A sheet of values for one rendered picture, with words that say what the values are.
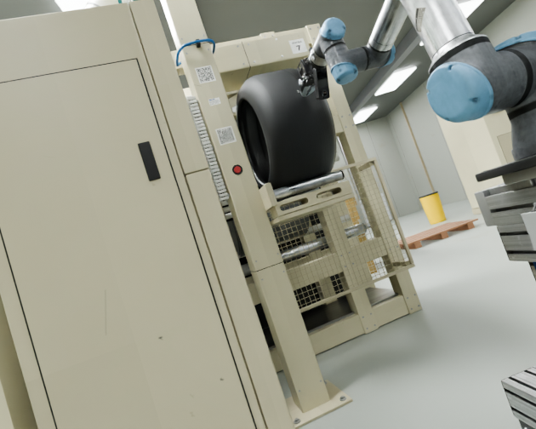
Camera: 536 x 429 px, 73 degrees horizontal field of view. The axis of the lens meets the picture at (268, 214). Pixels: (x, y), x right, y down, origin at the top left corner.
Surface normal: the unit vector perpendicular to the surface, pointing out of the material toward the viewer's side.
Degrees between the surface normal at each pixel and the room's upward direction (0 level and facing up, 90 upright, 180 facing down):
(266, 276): 90
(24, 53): 90
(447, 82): 98
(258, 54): 90
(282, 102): 81
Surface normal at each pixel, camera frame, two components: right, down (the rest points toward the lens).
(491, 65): 0.08, -0.29
